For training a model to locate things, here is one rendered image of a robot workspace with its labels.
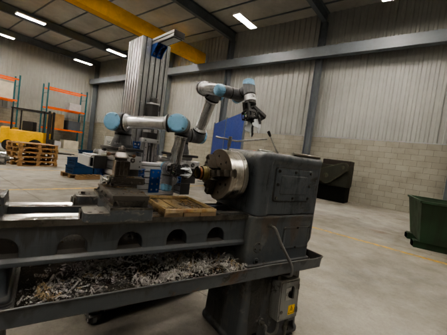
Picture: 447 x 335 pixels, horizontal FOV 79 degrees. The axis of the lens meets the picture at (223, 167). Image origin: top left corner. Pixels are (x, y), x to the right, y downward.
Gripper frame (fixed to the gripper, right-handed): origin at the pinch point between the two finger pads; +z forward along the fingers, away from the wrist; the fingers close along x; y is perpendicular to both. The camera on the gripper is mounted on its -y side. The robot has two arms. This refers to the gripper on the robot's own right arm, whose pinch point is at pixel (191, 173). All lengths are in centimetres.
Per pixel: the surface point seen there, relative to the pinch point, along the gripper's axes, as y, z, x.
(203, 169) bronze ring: -7.5, -0.5, 2.6
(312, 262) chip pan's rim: -85, 27, -51
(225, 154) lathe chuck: -19.4, 3.3, 13.2
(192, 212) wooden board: 4.3, 14.8, -18.7
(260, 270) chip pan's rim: -38, 27, -51
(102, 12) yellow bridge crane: -79, -1060, 493
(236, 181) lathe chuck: -23.1, 12.4, -1.6
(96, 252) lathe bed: 48, 13, -37
